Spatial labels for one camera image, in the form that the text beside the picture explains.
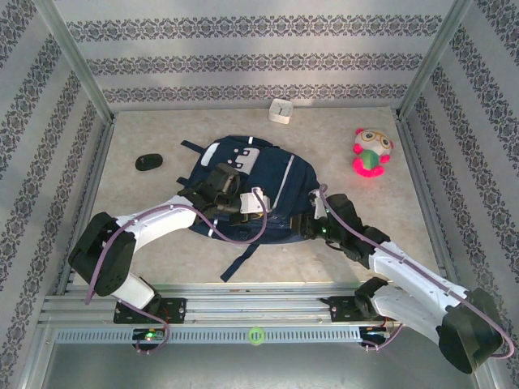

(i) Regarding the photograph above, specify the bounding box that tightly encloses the navy blue backpack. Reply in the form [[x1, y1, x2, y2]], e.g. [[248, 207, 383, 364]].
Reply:
[[174, 135, 325, 283]]

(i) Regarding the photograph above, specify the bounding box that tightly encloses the pink plush toy with glasses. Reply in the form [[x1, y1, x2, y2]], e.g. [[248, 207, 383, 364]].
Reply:
[[351, 127, 393, 179]]

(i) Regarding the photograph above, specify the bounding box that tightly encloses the black oval computer mouse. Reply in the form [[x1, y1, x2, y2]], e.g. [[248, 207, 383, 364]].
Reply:
[[135, 152, 164, 172]]

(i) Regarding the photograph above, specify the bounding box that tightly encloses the white square clock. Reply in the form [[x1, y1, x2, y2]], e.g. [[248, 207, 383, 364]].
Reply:
[[268, 98, 294, 126]]

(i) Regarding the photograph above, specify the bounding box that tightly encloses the small circuit board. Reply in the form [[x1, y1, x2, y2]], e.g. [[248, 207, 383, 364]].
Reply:
[[132, 327, 167, 342], [359, 326, 393, 340]]

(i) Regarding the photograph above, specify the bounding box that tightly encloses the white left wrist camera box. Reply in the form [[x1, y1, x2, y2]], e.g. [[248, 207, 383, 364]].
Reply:
[[238, 186, 272, 215]]

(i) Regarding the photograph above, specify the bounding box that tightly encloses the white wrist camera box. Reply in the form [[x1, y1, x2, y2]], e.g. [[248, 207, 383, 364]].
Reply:
[[238, 186, 272, 215], [310, 188, 328, 220]]

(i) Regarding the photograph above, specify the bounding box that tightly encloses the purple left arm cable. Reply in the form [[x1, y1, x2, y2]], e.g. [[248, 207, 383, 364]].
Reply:
[[84, 186, 268, 356]]

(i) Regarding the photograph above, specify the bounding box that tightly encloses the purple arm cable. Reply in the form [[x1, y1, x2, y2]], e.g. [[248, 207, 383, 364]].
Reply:
[[84, 186, 268, 356], [318, 184, 516, 361]]

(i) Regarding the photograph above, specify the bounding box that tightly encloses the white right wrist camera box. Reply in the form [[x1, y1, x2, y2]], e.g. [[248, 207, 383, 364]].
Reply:
[[310, 188, 328, 220]]

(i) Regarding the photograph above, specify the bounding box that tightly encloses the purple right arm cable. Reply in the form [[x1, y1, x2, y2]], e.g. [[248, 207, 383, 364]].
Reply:
[[318, 184, 516, 361]]

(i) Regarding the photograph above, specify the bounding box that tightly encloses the aluminium base rail beam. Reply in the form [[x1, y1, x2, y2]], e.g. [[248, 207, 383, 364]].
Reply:
[[38, 281, 482, 327]]

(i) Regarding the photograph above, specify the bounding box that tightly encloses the aluminium side rail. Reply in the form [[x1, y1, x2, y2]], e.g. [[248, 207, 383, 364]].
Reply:
[[54, 115, 117, 295], [392, 109, 463, 291]]

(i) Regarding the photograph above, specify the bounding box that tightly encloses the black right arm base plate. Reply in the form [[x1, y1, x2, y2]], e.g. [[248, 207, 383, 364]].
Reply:
[[328, 295, 402, 323]]

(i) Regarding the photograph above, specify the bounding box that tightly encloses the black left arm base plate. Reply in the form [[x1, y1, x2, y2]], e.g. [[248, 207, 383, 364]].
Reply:
[[113, 297, 187, 324]]

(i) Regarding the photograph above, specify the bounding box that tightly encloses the grey slotted cable duct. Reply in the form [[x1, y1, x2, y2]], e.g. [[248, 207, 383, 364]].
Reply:
[[54, 327, 362, 345]]

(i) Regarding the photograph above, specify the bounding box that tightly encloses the aluminium upright post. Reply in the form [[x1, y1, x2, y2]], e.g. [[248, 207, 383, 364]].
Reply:
[[395, 0, 474, 121], [32, 0, 114, 122]]

